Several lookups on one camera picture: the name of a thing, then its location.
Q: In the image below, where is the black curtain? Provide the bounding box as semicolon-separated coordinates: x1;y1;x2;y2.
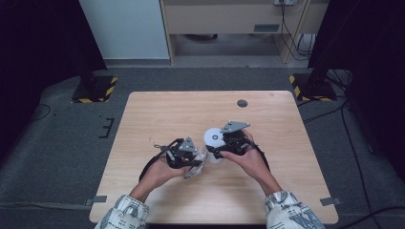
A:
0;0;108;156
307;0;405;183

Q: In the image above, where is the thin black floor cable loop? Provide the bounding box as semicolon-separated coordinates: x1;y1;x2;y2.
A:
26;103;53;124

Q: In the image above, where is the long black floor cable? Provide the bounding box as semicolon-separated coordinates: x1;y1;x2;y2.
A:
302;70;380;229

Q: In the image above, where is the grey tape piece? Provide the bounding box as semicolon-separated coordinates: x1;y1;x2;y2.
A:
319;197;343;207
84;195;108;206

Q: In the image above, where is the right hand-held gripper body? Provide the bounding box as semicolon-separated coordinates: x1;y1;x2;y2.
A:
219;119;253;157

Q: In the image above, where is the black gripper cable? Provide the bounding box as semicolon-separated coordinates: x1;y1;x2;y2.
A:
243;136;272;174
139;137;185;183

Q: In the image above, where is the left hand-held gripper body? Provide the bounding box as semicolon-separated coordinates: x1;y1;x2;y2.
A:
154;136;204;170

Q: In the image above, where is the white cylinder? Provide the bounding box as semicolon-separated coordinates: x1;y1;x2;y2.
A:
203;127;228;165

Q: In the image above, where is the striped black stand base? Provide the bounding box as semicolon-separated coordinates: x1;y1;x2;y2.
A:
71;74;119;104
288;73;338;103

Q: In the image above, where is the white cabinet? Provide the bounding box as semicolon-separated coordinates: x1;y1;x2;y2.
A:
78;0;171;61

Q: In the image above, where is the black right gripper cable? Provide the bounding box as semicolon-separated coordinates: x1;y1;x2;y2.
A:
243;136;272;174

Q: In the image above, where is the black cable bundle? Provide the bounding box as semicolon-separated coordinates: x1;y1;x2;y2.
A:
279;0;317;62

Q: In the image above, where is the person's left hand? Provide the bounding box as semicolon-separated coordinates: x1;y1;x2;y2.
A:
139;156;189;196

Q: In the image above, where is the thick black floor cable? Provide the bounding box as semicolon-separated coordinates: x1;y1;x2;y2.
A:
332;205;405;229

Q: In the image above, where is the black floor tape mark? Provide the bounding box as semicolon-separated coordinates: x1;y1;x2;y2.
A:
98;116;116;139

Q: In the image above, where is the person's right hand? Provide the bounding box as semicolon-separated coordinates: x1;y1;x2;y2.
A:
219;128;275;189

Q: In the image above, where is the beige wooden desk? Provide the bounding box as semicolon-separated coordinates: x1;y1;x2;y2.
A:
160;0;330;65

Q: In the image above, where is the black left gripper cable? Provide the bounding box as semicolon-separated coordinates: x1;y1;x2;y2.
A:
139;137;185;183

